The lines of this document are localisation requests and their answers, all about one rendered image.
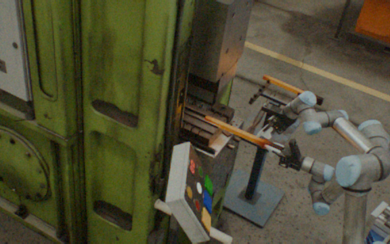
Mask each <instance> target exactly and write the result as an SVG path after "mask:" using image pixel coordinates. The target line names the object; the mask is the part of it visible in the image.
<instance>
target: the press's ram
mask: <svg viewBox="0 0 390 244"><path fill-rule="evenodd" d="M253 1H254V0H198V7H197V12H196V21H195V27H194V37H193V42H192V53H191V58H190V73H192V74H193V75H196V76H198V77H201V78H203V79H206V80H208V81H211V82H213V83H216V82H217V81H218V80H219V79H220V78H221V76H223V75H224V74H225V73H226V72H227V71H228V70H229V69H230V68H231V67H232V66H233V65H234V64H235V63H236V61H239V59H240V58H241V57H242V53H243V49H244V42H245V39H246V33H247V30H248V24H249V20H250V16H251V10H252V6H253Z"/></svg>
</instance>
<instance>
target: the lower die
mask: <svg viewBox="0 0 390 244"><path fill-rule="evenodd" d="M185 107H187V108H190V109H192V110H195V111H197V112H199V113H202V114H204V115H208V116H210V117H212V118H215V119H216V120H219V121H222V122H224V123H225V122H226V119H227V118H225V117H220V116H221V115H218V114H216V113H215V114H214V112H212V111H210V110H206V109H203V108H201V107H200V108H199V106H197V105H194V104H193V105H192V103H190V102H188V101H186V104H185ZM185 122H188V125H186V124H185V127H184V135H186V136H189V137H190V129H191V127H192V126H193V125H194V128H192V132H191V138H192V139H194V140H197V137H198V132H199V130H200V129H202V132H201V130H200V133H199V137H198V141H199V142H201V143H203V144H206V145H207V146H210V145H211V144H212V143H214V141H215V139H216V137H217V136H218V135H219V134H220V133H221V132H222V131H223V129H221V128H219V126H218V125H216V124H214V123H211V122H210V121H207V120H205V119H202V118H200V117H197V116H196V115H193V114H191V113H189V112H188V111H184V114H183V125H184V123H185ZM183 125H182V129H180V133H181V134H182V133H183Z"/></svg>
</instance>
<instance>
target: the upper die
mask: <svg viewBox="0 0 390 244"><path fill-rule="evenodd" d="M237 65H238V61H236V63H235V64H234V65H233V66H232V67H231V68H230V69H229V70H228V71H227V72H226V73H225V74H224V75H223V76H221V78H220V79H219V80H218V81H217V82H216V83H213V82H211V81H208V80H206V79H203V78H201V77H198V76H196V75H193V74H192V73H189V79H188V83H190V84H192V85H196V86H198V87H201V88H203V89H205V90H208V91H210V92H213V93H214V94H218V93H219V92H220V91H221V90H222V89H223V88H224V87H225V86H226V85H227V84H228V83H229V82H230V81H231V80H232V79H233V78H234V77H235V75H236V69H237Z"/></svg>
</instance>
